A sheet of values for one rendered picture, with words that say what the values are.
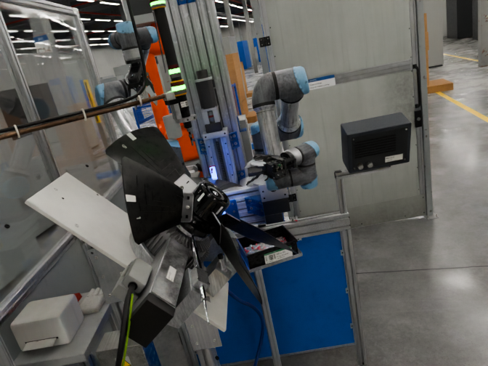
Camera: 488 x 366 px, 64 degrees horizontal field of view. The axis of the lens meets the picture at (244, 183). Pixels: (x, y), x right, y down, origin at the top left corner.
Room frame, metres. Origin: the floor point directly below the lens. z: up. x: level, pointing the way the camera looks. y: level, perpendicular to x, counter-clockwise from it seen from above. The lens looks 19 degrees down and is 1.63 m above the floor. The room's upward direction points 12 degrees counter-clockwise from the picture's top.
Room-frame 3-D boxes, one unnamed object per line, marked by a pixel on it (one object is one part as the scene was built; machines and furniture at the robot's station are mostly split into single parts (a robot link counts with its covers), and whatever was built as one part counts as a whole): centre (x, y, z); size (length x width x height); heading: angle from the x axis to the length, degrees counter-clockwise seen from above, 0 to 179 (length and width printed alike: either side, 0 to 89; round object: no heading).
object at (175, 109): (1.27, 0.15, 1.50); 0.09 x 0.07 x 0.10; 122
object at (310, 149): (1.57, -0.28, 1.18); 0.11 x 0.08 x 0.09; 124
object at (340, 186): (1.60, -0.41, 0.96); 0.03 x 0.03 x 0.20; 87
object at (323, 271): (1.62, 0.02, 0.45); 0.82 x 0.02 x 0.66; 87
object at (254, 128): (2.00, -0.15, 1.20); 0.13 x 0.12 x 0.14; 89
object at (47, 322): (1.12, 0.73, 0.92); 0.17 x 0.16 x 0.11; 87
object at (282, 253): (1.46, -0.04, 0.85); 0.22 x 0.17 x 0.07; 101
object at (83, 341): (1.19, 0.70, 0.85); 0.36 x 0.24 x 0.03; 177
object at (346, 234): (1.60, -0.41, 0.39); 0.04 x 0.04 x 0.78; 87
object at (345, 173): (1.59, -0.51, 1.04); 0.24 x 0.03 x 0.03; 87
